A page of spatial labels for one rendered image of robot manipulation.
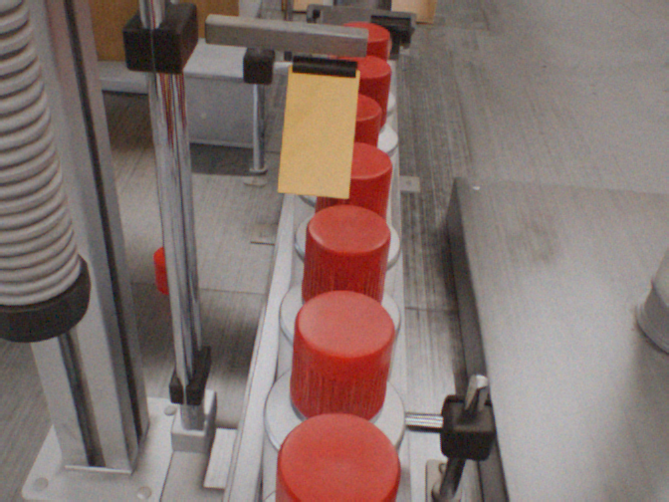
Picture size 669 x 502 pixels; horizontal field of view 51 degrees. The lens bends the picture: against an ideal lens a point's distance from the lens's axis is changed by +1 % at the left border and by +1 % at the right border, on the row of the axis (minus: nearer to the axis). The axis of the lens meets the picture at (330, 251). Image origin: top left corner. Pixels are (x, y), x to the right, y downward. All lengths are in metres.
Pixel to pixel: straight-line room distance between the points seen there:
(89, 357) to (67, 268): 0.19
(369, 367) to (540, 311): 0.36
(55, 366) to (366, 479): 0.27
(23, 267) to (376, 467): 0.12
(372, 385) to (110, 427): 0.26
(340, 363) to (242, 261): 0.44
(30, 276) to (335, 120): 0.14
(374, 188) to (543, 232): 0.37
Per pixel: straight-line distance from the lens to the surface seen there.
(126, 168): 0.79
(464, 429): 0.42
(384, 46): 0.44
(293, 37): 0.29
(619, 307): 0.60
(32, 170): 0.20
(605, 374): 0.54
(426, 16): 1.27
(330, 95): 0.30
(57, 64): 0.31
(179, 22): 0.29
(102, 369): 0.42
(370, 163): 0.31
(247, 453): 0.34
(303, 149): 0.29
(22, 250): 0.22
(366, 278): 0.26
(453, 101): 0.98
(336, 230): 0.26
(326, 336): 0.22
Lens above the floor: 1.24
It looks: 38 degrees down
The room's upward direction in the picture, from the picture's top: 5 degrees clockwise
